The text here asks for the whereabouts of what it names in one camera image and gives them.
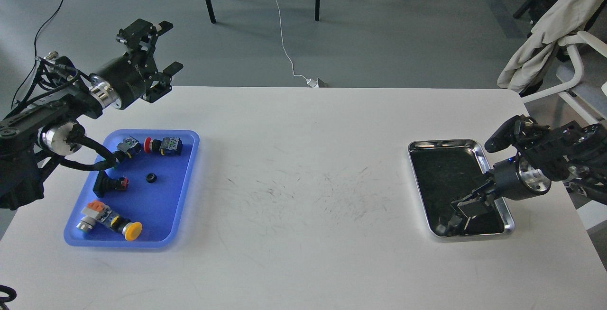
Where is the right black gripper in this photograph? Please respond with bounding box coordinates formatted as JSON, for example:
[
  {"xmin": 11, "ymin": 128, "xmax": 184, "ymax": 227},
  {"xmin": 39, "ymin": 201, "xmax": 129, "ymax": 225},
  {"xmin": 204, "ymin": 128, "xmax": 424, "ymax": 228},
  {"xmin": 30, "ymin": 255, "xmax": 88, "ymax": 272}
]
[{"xmin": 436, "ymin": 158, "xmax": 552, "ymax": 237}]

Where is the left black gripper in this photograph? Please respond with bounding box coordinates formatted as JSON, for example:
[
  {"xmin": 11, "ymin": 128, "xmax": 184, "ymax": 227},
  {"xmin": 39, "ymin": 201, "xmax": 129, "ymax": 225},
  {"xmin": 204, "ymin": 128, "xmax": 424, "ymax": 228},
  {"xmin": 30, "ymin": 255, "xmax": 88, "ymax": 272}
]
[{"xmin": 90, "ymin": 19, "xmax": 184, "ymax": 109}]

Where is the small black gear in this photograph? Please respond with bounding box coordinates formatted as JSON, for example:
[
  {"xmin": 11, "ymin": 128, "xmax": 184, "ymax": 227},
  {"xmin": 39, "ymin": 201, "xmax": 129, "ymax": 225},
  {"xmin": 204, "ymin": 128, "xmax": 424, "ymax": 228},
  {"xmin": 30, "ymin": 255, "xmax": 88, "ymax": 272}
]
[{"xmin": 145, "ymin": 173, "xmax": 157, "ymax": 184}]

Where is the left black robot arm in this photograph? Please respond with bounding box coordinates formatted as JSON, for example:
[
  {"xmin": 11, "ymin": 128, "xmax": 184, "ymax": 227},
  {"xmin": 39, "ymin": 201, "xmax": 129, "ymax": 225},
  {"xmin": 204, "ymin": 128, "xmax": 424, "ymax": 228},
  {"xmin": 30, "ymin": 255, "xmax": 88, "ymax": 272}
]
[{"xmin": 0, "ymin": 19, "xmax": 184, "ymax": 210}]

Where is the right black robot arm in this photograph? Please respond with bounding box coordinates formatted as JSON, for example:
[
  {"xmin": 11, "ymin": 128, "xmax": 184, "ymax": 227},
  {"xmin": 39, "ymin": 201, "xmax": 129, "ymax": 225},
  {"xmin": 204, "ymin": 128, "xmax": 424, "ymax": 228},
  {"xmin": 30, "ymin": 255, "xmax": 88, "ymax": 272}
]
[{"xmin": 436, "ymin": 115, "xmax": 607, "ymax": 236}]

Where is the silver metal tray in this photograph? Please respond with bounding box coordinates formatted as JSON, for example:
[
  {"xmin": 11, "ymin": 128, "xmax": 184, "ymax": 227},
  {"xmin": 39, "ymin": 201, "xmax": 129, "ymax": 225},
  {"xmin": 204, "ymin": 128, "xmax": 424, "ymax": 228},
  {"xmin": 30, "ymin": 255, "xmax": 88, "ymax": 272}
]
[{"xmin": 408, "ymin": 139, "xmax": 515, "ymax": 241}]

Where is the blue plastic tray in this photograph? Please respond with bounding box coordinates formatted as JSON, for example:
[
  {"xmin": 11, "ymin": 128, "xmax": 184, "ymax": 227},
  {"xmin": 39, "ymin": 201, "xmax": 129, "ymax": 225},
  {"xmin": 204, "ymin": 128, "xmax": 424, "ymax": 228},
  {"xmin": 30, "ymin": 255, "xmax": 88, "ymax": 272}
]
[{"xmin": 64, "ymin": 129, "xmax": 200, "ymax": 249}]

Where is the white power adapter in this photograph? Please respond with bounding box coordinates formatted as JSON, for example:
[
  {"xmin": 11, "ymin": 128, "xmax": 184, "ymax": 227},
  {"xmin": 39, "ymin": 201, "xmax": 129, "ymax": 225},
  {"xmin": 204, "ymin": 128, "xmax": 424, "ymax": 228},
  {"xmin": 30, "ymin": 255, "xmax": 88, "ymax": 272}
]
[{"xmin": 306, "ymin": 78, "xmax": 328, "ymax": 88}]

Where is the beige cloth on chair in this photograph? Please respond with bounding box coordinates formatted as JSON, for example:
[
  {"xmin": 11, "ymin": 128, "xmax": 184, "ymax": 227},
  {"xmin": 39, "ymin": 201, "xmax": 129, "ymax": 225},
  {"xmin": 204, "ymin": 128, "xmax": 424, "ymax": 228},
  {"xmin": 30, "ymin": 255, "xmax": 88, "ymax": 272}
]
[{"xmin": 497, "ymin": 0, "xmax": 605, "ymax": 93}]

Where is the red push button switch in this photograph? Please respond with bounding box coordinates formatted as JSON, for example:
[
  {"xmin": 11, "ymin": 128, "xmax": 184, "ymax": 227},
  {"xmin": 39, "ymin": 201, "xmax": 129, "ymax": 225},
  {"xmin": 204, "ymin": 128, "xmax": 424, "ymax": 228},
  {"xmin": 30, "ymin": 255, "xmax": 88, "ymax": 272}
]
[{"xmin": 143, "ymin": 137, "xmax": 183, "ymax": 156}]

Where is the green push button switch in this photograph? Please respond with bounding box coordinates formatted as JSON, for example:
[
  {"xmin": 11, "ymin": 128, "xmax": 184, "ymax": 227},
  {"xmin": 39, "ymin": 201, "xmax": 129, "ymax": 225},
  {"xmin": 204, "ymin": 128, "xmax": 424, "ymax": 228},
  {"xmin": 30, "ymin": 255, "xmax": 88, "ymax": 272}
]
[{"xmin": 112, "ymin": 137, "xmax": 142, "ymax": 168}]

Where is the black floor cable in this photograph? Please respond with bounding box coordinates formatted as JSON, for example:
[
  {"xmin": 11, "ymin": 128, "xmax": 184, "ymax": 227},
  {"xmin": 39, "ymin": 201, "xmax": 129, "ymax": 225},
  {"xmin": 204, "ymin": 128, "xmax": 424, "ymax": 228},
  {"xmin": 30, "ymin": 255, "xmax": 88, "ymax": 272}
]
[{"xmin": 9, "ymin": 0, "xmax": 114, "ymax": 111}]

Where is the black push button switch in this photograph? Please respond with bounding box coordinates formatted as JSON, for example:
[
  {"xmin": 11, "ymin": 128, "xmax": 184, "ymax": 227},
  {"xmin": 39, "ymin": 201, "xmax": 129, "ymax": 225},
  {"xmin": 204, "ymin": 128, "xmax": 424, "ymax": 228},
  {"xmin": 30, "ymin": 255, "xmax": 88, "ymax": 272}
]
[{"xmin": 92, "ymin": 171, "xmax": 129, "ymax": 198}]

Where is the white chair frame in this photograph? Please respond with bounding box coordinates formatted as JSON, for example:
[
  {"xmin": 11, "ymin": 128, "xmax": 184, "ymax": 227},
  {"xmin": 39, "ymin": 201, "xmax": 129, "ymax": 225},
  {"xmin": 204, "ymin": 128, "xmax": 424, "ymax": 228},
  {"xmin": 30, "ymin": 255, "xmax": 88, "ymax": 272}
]
[{"xmin": 522, "ymin": 30, "xmax": 607, "ymax": 124}]

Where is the grey orange switch module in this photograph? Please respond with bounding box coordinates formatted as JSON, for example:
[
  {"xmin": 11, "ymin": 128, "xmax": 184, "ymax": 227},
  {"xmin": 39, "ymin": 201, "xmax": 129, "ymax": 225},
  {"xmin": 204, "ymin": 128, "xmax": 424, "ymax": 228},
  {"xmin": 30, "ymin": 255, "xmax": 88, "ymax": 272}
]
[{"xmin": 76, "ymin": 200, "xmax": 111, "ymax": 234}]

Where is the yellow push button switch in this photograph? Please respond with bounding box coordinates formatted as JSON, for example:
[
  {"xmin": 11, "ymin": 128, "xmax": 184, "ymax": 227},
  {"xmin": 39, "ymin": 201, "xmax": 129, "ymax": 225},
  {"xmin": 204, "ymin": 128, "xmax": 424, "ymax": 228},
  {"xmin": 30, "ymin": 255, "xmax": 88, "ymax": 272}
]
[{"xmin": 108, "ymin": 216, "xmax": 143, "ymax": 241}]

